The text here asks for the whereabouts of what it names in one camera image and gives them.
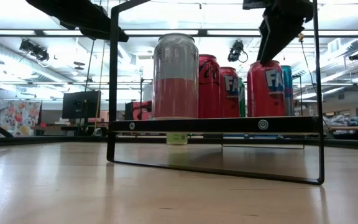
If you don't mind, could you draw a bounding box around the silver and pink can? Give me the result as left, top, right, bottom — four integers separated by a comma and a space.
152, 32, 200, 120

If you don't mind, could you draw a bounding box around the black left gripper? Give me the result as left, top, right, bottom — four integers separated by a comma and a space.
25, 0, 129, 43

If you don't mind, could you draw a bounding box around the black aluminium table frame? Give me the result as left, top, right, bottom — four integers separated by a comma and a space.
0, 116, 358, 152

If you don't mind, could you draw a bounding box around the red can white script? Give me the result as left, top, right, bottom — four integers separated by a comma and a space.
198, 54, 221, 119

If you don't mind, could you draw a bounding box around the slim blue and silver can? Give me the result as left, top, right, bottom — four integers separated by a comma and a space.
280, 65, 295, 117

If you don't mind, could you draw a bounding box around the black computer monitor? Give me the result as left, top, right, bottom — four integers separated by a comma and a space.
62, 90, 101, 119

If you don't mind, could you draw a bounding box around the cluttered desk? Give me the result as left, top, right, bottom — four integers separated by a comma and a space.
323, 113, 358, 141

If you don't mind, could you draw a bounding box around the red can blue-white label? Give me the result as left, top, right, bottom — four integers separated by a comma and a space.
219, 66, 241, 118
246, 60, 287, 118

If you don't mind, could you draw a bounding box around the red equipment box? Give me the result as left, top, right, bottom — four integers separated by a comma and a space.
124, 100, 154, 121

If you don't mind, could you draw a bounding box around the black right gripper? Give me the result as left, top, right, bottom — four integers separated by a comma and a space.
242, 0, 314, 65

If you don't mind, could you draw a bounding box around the floral patterned cloth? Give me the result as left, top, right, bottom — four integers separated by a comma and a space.
0, 99, 42, 138

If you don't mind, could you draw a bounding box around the black ceiling-mounted camera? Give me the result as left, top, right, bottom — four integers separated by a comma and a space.
19, 39, 50, 62
227, 40, 249, 63

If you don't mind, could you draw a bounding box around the black overhead beam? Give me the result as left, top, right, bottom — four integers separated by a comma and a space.
0, 29, 358, 39

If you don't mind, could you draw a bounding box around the dark green can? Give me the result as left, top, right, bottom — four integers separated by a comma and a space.
239, 77, 247, 118

